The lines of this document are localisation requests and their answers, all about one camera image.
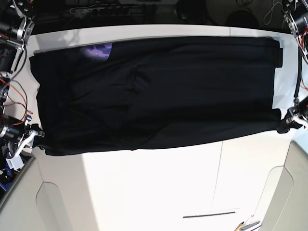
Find black T-shirt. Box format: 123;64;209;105
29;37;283;156

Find tools at bottom edge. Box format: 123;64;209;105
234;215;261;231

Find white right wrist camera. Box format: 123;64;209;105
6;156;24;170

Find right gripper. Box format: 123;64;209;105
6;121;47;156

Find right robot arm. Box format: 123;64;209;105
0;0;44;160

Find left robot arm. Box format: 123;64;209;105
277;0;308;134

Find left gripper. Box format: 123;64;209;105
276;107;308;134

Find black power strip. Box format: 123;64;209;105
69;6;131;19

